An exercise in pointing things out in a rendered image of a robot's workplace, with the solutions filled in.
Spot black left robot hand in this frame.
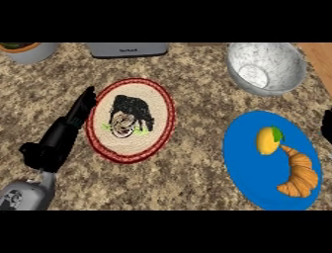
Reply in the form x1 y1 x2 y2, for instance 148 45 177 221
19 85 97 174

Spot yellow lemon with leaf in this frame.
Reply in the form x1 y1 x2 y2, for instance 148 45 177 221
256 126 285 156

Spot blue plate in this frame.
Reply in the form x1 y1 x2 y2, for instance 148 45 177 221
222 110 324 211

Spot white marble bowl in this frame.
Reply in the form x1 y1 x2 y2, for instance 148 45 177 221
226 42 309 97

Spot brown croissant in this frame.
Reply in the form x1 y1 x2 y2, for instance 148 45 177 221
276 143 321 199

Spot round woven red-rimmed placemat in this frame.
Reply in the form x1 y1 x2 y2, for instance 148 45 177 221
84 77 177 165

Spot grey plant pot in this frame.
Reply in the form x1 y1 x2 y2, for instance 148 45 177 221
0 42 60 65

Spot grey toaster appliance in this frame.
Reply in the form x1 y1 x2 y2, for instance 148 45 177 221
86 42 170 59

